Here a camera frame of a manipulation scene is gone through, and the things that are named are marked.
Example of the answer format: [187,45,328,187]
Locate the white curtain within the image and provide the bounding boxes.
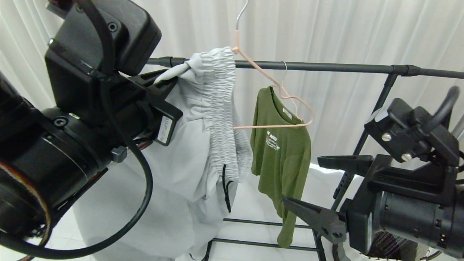
[0,0,464,171]

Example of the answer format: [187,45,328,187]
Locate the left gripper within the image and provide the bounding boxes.
[105,63,191,153]

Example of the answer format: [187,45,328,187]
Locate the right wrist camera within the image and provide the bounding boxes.
[364,98,461,194]

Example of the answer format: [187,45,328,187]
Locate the pink clothes hanger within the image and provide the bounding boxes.
[232,0,315,130]
[270,61,301,117]

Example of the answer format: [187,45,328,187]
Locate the white laundry basket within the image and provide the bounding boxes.
[333,230,443,261]

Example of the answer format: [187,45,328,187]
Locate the green long-sleeved shirt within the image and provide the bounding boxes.
[250,86,312,249]

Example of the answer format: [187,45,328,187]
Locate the black clothes rack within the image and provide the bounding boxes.
[147,57,464,261]

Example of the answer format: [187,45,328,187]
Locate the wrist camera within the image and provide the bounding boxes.
[364,98,461,194]
[44,0,162,95]

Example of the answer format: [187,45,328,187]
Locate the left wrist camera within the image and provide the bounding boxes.
[44,0,162,95]

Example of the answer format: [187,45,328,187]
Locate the pale grey shorts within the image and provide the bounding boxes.
[72,46,253,261]

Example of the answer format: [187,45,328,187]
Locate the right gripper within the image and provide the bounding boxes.
[282,154,464,260]

